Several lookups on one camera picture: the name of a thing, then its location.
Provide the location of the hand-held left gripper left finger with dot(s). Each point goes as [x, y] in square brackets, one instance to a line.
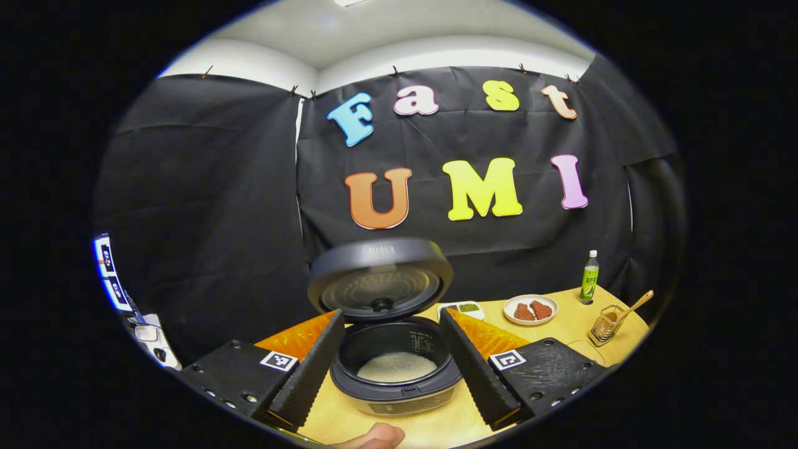
[310, 374]

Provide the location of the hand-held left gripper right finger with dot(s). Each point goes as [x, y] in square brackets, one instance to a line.
[477, 374]

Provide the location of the white rice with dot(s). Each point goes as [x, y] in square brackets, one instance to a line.
[396, 366]

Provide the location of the grey rice cooker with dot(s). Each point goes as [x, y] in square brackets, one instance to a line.
[380, 255]

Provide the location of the wooden spoon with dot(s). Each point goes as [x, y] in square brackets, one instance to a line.
[639, 301]

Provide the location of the white divided bean dish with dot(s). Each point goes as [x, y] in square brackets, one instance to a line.
[467, 307]

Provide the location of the brown meat piece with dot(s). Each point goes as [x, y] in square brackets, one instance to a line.
[542, 310]
[525, 312]

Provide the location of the white round plate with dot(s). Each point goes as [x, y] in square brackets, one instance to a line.
[530, 297]

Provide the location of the green drink bottle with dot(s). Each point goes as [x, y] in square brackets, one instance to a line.
[589, 284]

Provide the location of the black computer mouse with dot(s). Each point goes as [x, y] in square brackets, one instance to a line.
[161, 354]

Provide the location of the white side desk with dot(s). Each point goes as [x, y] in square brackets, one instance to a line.
[149, 337]

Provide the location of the black backdrop cloth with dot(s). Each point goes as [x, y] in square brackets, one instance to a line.
[206, 206]

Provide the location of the computer monitor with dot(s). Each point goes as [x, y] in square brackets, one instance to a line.
[106, 255]

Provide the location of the large ceiling light panel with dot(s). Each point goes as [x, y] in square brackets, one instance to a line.
[349, 2]

